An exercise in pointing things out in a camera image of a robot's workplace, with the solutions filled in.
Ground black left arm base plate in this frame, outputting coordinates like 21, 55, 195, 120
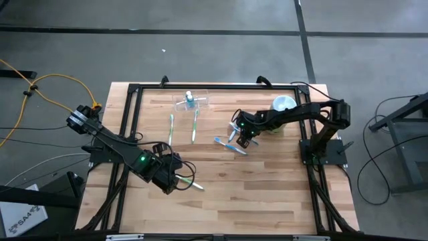
81, 143, 134, 165

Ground black aluminium table frame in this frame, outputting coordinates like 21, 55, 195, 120
75, 82, 360, 235

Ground black stand leg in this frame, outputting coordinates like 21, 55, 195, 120
0, 171, 84, 210

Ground black floor bar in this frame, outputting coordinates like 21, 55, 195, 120
0, 69, 37, 80

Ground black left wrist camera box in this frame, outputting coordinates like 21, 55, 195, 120
163, 153, 183, 171

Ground green disinfecting wipes canister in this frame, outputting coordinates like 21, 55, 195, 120
268, 94, 298, 135

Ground thin black floor cable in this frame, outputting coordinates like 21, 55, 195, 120
0, 125, 70, 131

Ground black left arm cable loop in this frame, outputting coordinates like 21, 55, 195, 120
133, 132, 197, 191

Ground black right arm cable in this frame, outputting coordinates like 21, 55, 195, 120
289, 81, 342, 103

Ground grey floor cable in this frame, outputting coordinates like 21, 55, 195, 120
5, 153, 92, 187

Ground green white toothbrush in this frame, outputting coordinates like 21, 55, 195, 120
191, 108, 201, 145
175, 173, 205, 191
168, 113, 175, 147

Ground looped black floor cable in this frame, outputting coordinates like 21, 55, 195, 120
356, 95, 428, 206

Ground yellow extension cable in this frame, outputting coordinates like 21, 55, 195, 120
0, 58, 103, 150

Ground blue mouthwash bottle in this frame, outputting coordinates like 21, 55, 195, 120
185, 90, 196, 109

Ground white printed box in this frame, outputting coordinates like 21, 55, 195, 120
0, 183, 49, 238

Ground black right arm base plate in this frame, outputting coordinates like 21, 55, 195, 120
298, 138, 349, 167

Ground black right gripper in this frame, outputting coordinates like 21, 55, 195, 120
235, 112, 261, 150

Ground black side table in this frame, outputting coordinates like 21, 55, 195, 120
368, 92, 428, 195

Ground clear acrylic organizer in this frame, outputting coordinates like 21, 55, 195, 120
172, 89, 211, 112

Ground silver metal bracket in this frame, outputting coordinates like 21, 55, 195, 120
293, 235, 330, 241
106, 234, 144, 241

